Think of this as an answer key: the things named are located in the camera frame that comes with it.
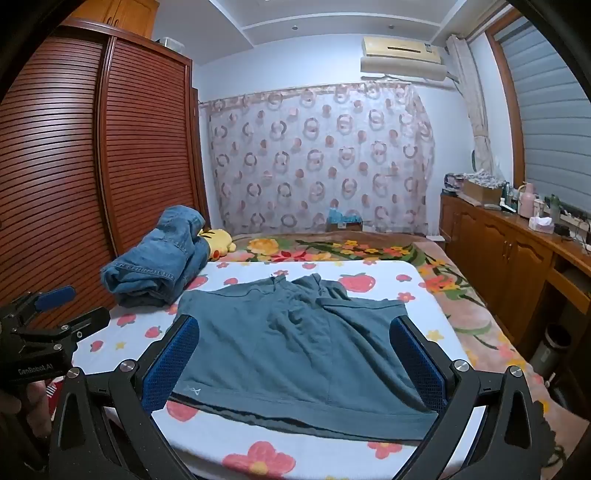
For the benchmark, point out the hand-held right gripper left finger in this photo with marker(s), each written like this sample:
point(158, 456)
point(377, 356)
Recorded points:
point(171, 364)

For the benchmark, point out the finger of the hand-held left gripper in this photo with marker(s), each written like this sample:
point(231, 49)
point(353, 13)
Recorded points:
point(55, 297)
point(90, 321)

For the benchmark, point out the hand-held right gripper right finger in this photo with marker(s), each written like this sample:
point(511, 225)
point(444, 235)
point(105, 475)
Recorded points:
point(418, 364)

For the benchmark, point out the teal pants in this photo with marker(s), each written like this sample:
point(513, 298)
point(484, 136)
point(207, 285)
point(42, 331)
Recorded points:
point(286, 350)

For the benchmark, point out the person's left hand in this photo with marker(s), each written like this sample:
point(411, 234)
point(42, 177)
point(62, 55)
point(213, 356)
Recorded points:
point(38, 408)

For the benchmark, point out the red and white cloth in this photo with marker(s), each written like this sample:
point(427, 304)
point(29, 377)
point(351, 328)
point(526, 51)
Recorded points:
point(53, 387)

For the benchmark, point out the white strawberry-print bed sheet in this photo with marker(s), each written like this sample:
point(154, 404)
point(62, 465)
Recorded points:
point(392, 295)

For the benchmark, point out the floral blanket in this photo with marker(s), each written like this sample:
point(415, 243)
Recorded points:
point(461, 295)

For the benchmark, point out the folded blue jeans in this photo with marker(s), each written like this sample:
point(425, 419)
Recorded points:
point(157, 263)

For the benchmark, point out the yellow plush toy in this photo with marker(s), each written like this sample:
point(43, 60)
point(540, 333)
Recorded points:
point(219, 242)

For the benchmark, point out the grey waste bin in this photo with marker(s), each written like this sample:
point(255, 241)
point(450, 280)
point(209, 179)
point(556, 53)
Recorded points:
point(551, 346)

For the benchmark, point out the wooden sideboard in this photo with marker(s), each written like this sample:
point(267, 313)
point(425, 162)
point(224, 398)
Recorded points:
point(498, 249)

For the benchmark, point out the blue cardboard box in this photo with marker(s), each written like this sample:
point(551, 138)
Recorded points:
point(344, 221)

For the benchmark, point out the red-brown slatted wardrobe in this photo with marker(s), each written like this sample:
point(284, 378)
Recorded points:
point(138, 138)

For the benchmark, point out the brown cardboard box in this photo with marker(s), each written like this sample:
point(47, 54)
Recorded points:
point(482, 191)

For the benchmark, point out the pink tissue box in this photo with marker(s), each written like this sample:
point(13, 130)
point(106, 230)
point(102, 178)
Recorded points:
point(541, 225)

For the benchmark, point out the pink thermos jug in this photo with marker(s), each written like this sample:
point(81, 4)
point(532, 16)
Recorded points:
point(527, 201)

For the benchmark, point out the green bottle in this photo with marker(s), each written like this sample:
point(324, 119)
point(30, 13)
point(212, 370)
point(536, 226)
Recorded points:
point(554, 205)

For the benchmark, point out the white power strip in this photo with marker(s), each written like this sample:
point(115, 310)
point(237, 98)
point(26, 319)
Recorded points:
point(577, 220)

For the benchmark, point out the sheer curtain with pink circles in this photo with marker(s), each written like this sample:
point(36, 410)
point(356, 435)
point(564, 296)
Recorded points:
point(323, 161)

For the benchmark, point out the tied beige window curtain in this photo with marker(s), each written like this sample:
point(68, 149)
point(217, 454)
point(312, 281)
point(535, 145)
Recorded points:
point(475, 115)

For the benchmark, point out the clear plastic storage box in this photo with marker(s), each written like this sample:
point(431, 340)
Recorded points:
point(171, 45)

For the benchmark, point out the grey window blind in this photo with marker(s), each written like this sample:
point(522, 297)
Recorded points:
point(545, 115)

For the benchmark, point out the overhead wooden cabinet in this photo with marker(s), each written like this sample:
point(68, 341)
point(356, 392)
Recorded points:
point(129, 14)

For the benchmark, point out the beige wall air conditioner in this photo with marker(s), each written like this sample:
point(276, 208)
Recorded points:
point(401, 53)

